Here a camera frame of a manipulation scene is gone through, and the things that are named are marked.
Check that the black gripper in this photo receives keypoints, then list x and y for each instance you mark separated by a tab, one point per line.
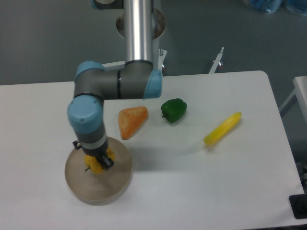
100	156

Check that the yellow toy pepper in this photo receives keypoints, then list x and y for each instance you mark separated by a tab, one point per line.
93	164

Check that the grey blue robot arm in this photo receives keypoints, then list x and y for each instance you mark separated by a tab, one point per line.
94	84

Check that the beige round plate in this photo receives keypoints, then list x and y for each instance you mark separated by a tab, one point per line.
98	189

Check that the green toy pepper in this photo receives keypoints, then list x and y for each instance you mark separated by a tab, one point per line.
173	109

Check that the orange triangular toy bread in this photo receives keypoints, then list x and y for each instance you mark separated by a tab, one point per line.
130	120

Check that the yellow toy corn cob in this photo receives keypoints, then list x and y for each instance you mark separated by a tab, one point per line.
223	129

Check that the black device at table edge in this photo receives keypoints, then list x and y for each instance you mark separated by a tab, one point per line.
299	205

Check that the white side table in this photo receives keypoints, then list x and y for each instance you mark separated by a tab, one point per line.
298	94

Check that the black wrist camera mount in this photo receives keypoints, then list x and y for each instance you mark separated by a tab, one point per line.
77	144

